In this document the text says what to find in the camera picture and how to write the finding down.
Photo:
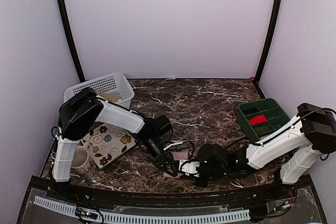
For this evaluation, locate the pink white underwear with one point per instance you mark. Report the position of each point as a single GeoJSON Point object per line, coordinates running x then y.
{"type": "Point", "coordinates": [179, 152]}

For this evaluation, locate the beige floral mug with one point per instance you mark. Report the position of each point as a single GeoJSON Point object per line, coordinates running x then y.
{"type": "Point", "coordinates": [83, 164]}

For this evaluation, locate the red rolled cloth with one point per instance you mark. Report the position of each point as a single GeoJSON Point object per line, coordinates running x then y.
{"type": "Point", "coordinates": [257, 120]}

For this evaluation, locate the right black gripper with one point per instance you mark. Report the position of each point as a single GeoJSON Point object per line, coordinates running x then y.
{"type": "Point", "coordinates": [201, 184]}

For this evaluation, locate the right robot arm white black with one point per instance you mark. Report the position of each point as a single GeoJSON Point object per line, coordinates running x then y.
{"type": "Point", "coordinates": [310, 133]}

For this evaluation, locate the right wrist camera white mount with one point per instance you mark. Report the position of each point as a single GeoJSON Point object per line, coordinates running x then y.
{"type": "Point", "coordinates": [188, 167]}

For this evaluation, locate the black frame post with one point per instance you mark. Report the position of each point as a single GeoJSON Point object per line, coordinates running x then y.
{"type": "Point", "coordinates": [268, 41]}
{"type": "Point", "coordinates": [70, 40]}

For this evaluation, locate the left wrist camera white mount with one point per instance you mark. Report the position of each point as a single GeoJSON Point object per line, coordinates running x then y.
{"type": "Point", "coordinates": [177, 146]}

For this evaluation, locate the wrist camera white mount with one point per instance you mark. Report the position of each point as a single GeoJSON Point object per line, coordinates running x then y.
{"type": "Point", "coordinates": [188, 167]}
{"type": "Point", "coordinates": [177, 146]}

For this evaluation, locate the white plastic mesh basket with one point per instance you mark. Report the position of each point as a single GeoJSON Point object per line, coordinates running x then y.
{"type": "Point", "coordinates": [115, 84]}

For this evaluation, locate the floral square ceramic plate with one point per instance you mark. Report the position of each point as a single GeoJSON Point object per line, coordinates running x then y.
{"type": "Point", "coordinates": [108, 143]}

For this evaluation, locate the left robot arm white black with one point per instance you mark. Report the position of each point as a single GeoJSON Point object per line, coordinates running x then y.
{"type": "Point", "coordinates": [79, 113]}

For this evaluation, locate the black front table rail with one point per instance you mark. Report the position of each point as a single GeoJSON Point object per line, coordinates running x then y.
{"type": "Point", "coordinates": [134, 189]}

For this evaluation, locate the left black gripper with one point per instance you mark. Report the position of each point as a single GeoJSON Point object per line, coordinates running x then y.
{"type": "Point", "coordinates": [163, 158]}

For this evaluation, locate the white slotted cable duct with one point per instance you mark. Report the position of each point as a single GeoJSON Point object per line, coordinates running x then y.
{"type": "Point", "coordinates": [87, 215]}

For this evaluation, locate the left black frame post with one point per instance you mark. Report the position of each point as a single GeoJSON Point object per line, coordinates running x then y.
{"type": "Point", "coordinates": [70, 40]}

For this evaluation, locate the green divided organizer box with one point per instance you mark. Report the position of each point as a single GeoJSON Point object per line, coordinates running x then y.
{"type": "Point", "coordinates": [268, 107]}

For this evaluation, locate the olive green cloth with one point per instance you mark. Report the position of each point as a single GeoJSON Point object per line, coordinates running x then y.
{"type": "Point", "coordinates": [107, 97]}

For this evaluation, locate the dark green rolled cloth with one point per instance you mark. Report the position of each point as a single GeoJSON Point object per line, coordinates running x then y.
{"type": "Point", "coordinates": [261, 129]}

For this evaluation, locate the right black frame post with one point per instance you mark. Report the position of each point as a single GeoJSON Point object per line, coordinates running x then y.
{"type": "Point", "coordinates": [268, 41]}

